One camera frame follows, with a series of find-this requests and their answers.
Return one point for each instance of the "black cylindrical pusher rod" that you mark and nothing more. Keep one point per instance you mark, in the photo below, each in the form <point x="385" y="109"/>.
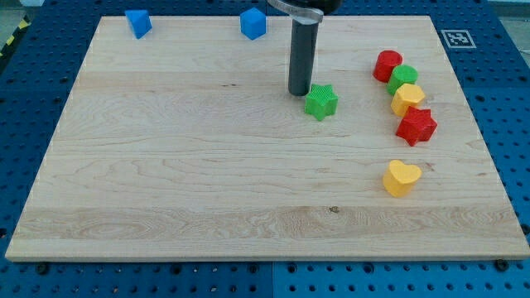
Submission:
<point x="303" y="48"/>

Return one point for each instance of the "metal clamp tool mount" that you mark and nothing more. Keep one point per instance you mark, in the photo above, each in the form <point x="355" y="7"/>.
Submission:
<point x="306" y="11"/>

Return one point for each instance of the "green star block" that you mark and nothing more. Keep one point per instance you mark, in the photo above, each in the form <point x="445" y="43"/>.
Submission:
<point x="321" y="101"/>

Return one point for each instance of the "red star block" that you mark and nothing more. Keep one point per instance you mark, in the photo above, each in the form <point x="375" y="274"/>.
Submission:
<point x="416" y="126"/>

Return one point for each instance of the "blue cube block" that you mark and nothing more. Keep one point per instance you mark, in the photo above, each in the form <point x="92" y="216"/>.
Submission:
<point x="253" y="23"/>

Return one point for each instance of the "red cylinder block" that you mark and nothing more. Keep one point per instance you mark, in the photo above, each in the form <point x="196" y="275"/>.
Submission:
<point x="386" y="61"/>

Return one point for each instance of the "green cylinder block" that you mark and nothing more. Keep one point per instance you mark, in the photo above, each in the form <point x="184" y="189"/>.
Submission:
<point x="401" y="74"/>

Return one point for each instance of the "yellow hexagon block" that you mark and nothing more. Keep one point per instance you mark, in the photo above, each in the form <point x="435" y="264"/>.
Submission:
<point x="407" y="95"/>

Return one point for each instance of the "white fiducial marker tag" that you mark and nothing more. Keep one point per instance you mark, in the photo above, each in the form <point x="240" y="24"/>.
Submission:
<point x="458" y="39"/>

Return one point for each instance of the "wooden board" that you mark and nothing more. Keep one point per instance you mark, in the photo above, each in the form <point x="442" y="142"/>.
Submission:
<point x="186" y="146"/>

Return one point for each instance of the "blue triangular prism block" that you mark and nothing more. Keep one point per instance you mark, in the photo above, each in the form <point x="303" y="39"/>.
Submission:
<point x="139" y="21"/>

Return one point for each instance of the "yellow heart block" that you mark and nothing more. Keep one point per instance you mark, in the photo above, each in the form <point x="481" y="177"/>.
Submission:
<point x="399" y="178"/>

